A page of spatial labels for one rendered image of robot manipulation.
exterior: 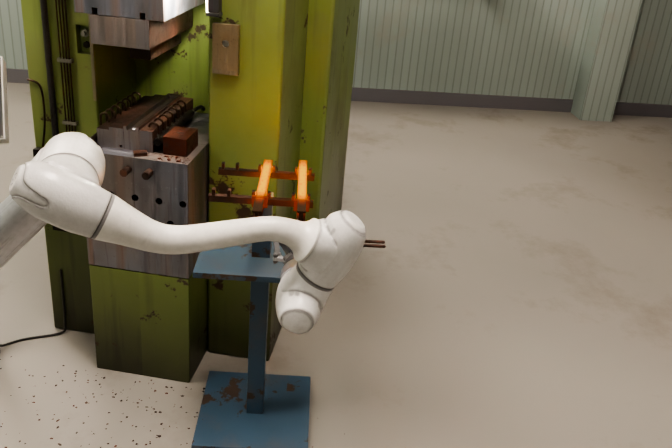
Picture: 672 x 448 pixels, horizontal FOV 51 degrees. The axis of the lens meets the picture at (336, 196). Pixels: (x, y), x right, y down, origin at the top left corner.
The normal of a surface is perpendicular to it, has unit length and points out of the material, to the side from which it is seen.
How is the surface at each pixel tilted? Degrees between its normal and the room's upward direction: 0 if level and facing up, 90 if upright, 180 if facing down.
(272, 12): 90
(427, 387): 0
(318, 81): 90
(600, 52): 90
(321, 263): 91
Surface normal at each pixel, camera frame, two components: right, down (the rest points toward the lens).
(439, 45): 0.07, 0.42
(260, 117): -0.15, 0.40
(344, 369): 0.07, -0.91
